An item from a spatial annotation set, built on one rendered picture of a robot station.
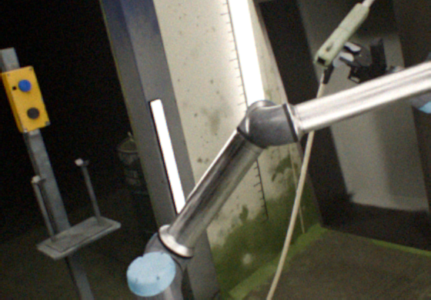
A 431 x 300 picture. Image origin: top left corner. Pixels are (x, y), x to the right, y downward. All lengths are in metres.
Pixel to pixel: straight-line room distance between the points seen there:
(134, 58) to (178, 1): 0.39
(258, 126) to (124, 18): 1.05
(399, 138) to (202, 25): 1.13
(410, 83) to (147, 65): 1.27
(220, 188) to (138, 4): 1.06
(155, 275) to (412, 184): 1.48
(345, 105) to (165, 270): 0.72
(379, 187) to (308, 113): 1.34
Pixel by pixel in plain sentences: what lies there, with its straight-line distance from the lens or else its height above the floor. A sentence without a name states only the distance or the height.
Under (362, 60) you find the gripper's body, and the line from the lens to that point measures 1.52.
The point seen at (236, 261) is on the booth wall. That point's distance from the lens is 2.75.
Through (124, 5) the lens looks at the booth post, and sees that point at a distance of 2.17.
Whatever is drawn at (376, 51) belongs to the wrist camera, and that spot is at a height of 1.41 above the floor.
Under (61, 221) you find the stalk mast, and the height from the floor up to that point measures 0.84.
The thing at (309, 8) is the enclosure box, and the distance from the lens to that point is 2.26.
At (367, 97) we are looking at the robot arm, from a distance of 1.31.
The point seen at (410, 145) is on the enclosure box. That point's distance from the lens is 2.34.
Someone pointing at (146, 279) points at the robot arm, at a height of 0.90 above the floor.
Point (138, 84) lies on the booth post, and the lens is 2.19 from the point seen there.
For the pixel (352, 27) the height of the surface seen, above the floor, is 1.48.
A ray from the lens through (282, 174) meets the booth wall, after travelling 2.93.
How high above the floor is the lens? 1.61
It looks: 16 degrees down
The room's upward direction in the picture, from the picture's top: 12 degrees counter-clockwise
